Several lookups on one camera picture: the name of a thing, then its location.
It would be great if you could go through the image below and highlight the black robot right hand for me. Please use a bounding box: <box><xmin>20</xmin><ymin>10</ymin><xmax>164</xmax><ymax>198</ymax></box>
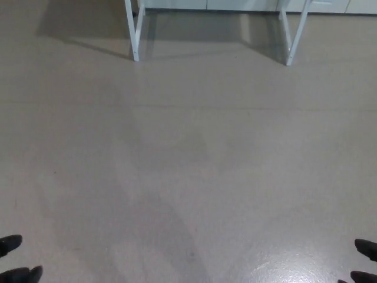
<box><xmin>338</xmin><ymin>238</ymin><xmax>377</xmax><ymax>283</ymax></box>

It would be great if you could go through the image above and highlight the white metal desk frame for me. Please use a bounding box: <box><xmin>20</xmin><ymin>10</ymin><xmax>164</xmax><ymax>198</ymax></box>
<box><xmin>124</xmin><ymin>0</ymin><xmax>310</xmax><ymax>66</ymax></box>

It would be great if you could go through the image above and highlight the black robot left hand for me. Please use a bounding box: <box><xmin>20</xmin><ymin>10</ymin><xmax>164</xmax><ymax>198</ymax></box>
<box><xmin>0</xmin><ymin>234</ymin><xmax>44</xmax><ymax>283</ymax></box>

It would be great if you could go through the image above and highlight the white panelled closet front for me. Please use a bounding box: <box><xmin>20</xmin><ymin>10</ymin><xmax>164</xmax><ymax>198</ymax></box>
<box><xmin>138</xmin><ymin>0</ymin><xmax>377</xmax><ymax>15</ymax></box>

